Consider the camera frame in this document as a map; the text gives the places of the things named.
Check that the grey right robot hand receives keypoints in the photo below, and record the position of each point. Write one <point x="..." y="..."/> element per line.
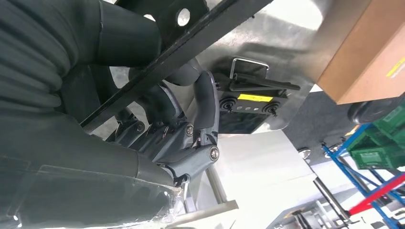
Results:
<point x="79" y="177"/>

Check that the white panel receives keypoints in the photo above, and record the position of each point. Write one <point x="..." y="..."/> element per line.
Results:
<point x="259" y="170"/>

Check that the chrome stanchion base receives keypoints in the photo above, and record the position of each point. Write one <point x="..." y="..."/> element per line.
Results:
<point x="333" y="150"/>
<point x="305" y="154"/>

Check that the blue metal cart rack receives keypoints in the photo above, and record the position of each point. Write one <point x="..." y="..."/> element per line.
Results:
<point x="348" y="176"/>

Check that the green plastic crate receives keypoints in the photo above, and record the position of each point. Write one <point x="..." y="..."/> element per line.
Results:
<point x="394" y="123"/>
<point x="373" y="156"/>

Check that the red bar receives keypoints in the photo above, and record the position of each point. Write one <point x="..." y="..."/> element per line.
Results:
<point x="379" y="192"/>

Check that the black round base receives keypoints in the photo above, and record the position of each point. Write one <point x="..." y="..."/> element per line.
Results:
<point x="373" y="110"/>

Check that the cardboard box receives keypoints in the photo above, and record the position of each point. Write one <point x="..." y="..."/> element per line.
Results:
<point x="364" y="47"/>

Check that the steel frame table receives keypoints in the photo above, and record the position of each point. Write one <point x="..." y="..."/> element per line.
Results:
<point x="218" y="189"/>

